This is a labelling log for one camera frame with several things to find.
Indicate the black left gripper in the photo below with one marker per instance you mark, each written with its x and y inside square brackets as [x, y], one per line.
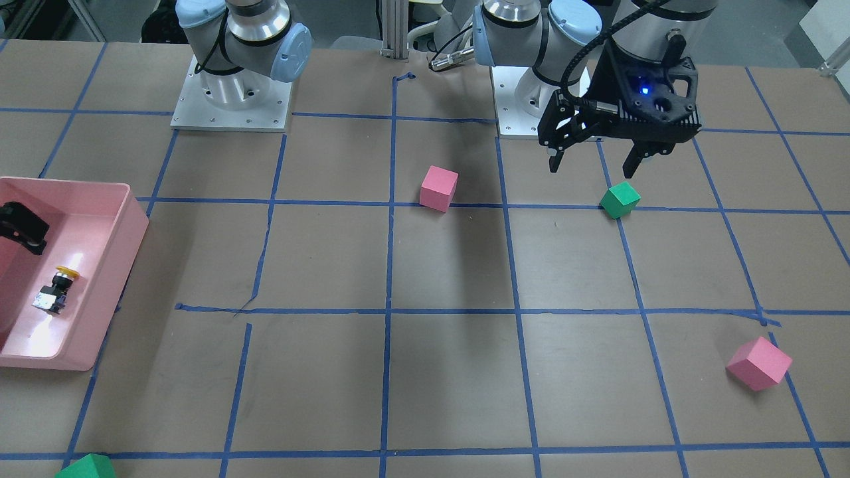
[605, 81]

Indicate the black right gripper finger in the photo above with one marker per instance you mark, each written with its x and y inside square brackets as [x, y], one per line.
[23, 226]

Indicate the yellow push button switch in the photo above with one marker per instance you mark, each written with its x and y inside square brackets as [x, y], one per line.
[52, 298]

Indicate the pink cube near left arm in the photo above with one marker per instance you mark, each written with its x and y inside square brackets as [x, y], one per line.
[759, 364]

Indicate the green cube near right arm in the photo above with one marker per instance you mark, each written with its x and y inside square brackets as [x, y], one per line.
[90, 466]

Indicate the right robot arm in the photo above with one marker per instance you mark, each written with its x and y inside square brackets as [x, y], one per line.
[168, 121]

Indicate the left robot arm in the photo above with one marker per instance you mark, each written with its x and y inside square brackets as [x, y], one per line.
[562, 41]

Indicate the green cube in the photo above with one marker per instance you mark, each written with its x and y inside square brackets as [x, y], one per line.
[619, 200]

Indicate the pink plastic bin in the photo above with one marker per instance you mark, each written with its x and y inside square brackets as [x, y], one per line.
[96, 229]

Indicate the pink cube centre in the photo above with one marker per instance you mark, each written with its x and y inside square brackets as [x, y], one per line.
[438, 188]

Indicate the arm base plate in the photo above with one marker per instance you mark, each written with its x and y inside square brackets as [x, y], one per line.
[242, 102]
[520, 99]

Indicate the aluminium frame post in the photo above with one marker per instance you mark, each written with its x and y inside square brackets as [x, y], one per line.
[394, 29]

